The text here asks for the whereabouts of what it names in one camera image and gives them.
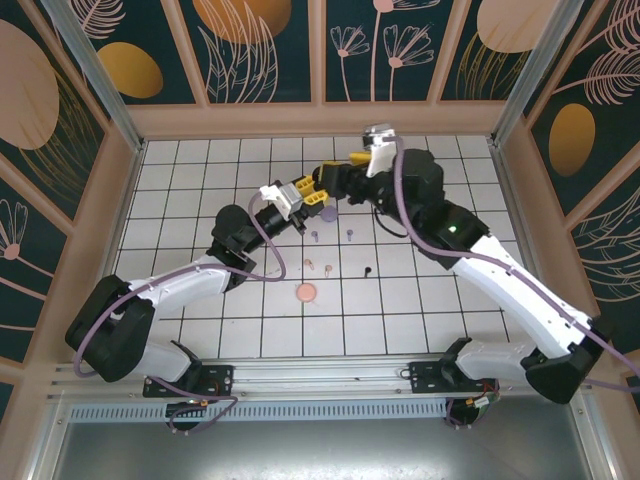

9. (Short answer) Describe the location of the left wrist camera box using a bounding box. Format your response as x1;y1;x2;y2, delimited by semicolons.
259;182;304;220

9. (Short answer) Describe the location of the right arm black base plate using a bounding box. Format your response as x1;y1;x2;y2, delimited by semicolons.
408;360;501;394

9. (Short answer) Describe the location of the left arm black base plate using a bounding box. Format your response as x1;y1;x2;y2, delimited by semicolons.
143;364;236;399

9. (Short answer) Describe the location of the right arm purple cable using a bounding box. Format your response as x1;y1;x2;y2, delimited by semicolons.
394;134;640;431

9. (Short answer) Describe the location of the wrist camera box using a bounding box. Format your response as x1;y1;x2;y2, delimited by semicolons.
362;124;399;179
259;182;304;220

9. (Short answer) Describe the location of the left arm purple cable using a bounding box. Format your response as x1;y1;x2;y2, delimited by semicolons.
73;192;289;436

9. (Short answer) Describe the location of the right gripper thin black cable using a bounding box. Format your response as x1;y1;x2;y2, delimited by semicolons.
373;207;414;240

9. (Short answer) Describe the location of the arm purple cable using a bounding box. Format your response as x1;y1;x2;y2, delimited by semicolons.
73;192;289;436
394;134;640;431

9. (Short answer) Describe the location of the aluminium mounting rail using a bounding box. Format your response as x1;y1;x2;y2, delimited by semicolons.
47;353;599;401

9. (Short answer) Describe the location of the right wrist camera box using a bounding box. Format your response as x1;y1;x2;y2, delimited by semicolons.
362;124;399;179

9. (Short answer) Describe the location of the slotted grey cable duct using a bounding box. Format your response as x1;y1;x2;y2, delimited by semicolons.
67;402;451;422

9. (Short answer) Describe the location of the grey metal sheet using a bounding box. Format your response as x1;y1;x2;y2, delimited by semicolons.
49;419;596;480

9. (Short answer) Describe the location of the aluminium frame post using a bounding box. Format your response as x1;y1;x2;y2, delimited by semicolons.
489;0;584;146
42;0;146;154

